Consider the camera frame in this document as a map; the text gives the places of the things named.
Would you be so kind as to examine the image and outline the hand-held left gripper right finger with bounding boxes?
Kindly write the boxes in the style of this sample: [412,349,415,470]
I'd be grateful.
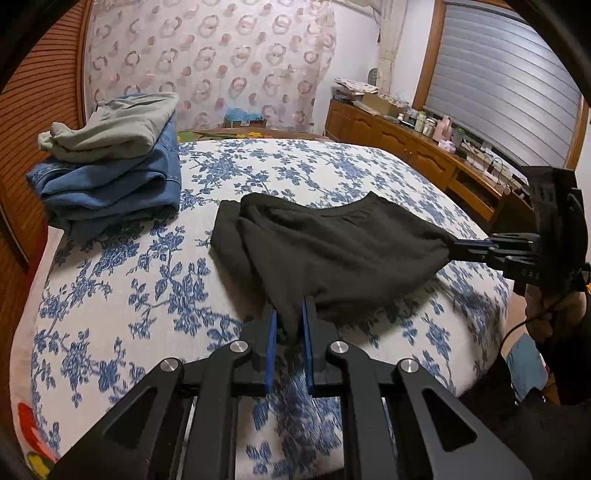
[301,298,532,480]

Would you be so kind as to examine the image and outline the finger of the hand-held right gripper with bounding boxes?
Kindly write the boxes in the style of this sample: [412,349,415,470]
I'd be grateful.
[450,233,539,254]
[450,251,513,268]

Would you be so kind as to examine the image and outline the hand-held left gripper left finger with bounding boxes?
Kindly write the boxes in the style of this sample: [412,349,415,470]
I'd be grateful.
[48,305,278,480]

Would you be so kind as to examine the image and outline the black pants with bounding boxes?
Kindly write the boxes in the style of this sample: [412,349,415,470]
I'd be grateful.
[210,191,458,342]

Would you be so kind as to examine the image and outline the folded grey pants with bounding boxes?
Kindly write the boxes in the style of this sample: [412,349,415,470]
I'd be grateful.
[38,92,180,163]

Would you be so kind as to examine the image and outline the person's right hand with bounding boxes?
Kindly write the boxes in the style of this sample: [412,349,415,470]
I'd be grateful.
[526,288,588,342]

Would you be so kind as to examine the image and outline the light blue cloth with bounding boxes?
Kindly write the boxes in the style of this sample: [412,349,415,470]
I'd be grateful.
[507,335,549,401]

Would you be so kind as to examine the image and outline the row of small bottles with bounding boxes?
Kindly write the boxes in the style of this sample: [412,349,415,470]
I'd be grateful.
[406,111,437,137]

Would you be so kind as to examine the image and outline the blue floral white cloth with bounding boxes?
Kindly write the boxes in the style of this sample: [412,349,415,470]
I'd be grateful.
[32,138,513,480]

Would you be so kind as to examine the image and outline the long wooden cabinet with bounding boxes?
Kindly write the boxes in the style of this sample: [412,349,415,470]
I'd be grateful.
[325,99,536,232]

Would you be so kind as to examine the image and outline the grey window blind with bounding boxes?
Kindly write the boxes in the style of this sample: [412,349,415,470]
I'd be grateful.
[422,0,585,162]

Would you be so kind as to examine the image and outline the open cardboard box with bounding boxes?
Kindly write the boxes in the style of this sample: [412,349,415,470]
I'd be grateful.
[362,92,402,116]

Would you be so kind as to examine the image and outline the colourful floral bed blanket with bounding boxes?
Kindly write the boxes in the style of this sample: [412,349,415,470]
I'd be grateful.
[16,128,324,476]

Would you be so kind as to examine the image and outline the pile of printed papers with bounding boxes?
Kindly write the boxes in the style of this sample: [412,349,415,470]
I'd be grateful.
[333,78,377,100]

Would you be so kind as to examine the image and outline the folded blue jeans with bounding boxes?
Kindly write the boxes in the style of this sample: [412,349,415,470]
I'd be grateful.
[26,113,182,243]

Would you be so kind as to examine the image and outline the blue plastic bag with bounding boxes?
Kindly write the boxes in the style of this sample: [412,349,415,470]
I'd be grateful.
[225,107,269,127]

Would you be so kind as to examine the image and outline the beige lace curtain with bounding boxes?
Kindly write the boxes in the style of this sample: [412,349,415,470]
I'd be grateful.
[379,0,408,88]

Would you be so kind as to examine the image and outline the sheer curtain with circle print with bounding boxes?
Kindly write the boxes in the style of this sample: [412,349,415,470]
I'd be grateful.
[85,0,338,134]

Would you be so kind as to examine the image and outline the brown slatted wooden wardrobe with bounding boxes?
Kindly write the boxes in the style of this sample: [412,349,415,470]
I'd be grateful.
[0,0,95,278]

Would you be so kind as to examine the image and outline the black cable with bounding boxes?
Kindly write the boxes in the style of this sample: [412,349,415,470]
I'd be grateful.
[502,295,561,354]

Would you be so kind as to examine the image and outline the wooden window frame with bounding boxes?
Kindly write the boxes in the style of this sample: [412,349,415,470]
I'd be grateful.
[412,0,446,112]

